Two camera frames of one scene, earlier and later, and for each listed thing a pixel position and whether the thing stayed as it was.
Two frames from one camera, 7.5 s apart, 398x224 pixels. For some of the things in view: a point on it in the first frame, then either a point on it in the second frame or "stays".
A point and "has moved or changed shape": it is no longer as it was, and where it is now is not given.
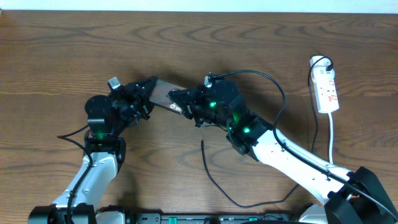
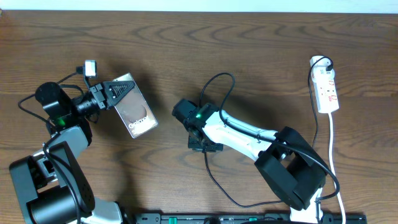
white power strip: (325, 84) stays
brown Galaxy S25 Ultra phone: (160, 95) has moved or changed shape
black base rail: (201, 218) stays
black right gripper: (190, 99) to (192, 144)
